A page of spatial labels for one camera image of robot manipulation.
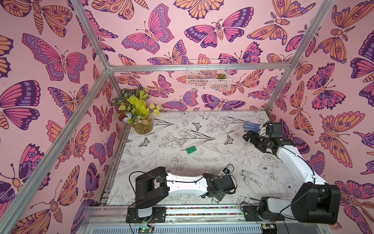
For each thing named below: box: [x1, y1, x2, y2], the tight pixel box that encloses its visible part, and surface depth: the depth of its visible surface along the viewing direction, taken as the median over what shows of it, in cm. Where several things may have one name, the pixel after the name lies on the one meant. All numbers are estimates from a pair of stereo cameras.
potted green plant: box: [111, 87, 162, 135], surface depth 99 cm
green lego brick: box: [186, 145, 197, 155], surface depth 99 cm
